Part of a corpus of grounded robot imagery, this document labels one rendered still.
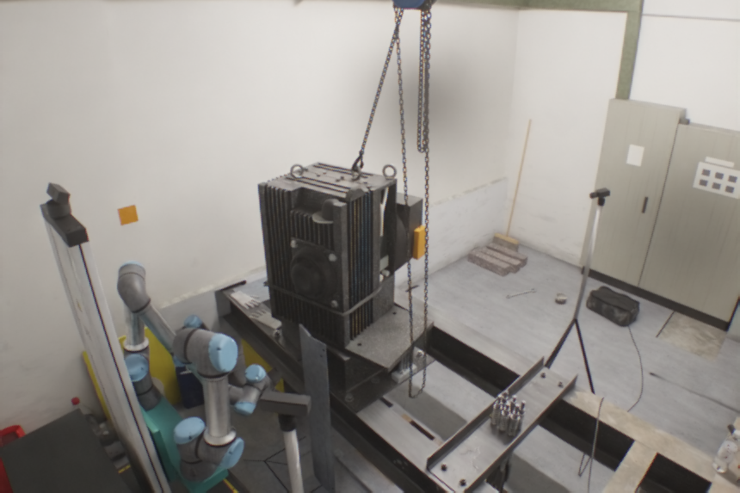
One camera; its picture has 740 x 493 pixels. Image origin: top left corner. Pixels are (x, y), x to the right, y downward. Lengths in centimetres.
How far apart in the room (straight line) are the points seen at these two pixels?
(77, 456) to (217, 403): 66
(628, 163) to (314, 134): 269
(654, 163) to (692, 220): 57
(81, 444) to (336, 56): 264
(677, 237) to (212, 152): 370
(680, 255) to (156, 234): 404
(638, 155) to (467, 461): 307
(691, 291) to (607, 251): 80
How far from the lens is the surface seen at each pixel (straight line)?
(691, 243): 440
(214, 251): 307
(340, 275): 198
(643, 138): 430
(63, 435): 222
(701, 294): 455
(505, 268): 463
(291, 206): 206
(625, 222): 451
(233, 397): 194
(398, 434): 215
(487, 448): 214
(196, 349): 159
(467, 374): 281
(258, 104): 296
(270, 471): 287
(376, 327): 232
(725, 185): 422
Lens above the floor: 229
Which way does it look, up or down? 23 degrees down
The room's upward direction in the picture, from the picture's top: straight up
